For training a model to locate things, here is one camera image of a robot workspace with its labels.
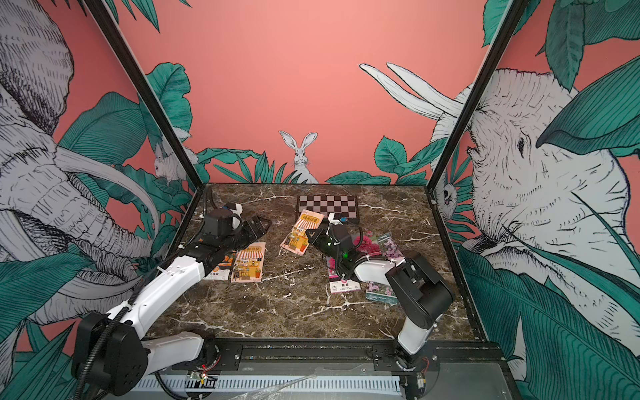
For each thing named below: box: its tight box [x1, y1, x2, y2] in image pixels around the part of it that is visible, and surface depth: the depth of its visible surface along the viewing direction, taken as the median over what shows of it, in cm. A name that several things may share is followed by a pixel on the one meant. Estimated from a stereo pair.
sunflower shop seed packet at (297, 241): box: [280, 209, 325, 256], surface depth 90 cm
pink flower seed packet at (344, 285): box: [329, 278, 361, 294], surface depth 90 cm
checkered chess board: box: [295, 195, 360, 223], surface depth 113 cm
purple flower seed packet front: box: [365, 280, 399, 306], surface depth 89 cm
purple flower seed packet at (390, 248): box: [377, 232, 405, 265], surface depth 100 cm
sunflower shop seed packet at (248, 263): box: [230, 241, 266, 283], surface depth 95 cm
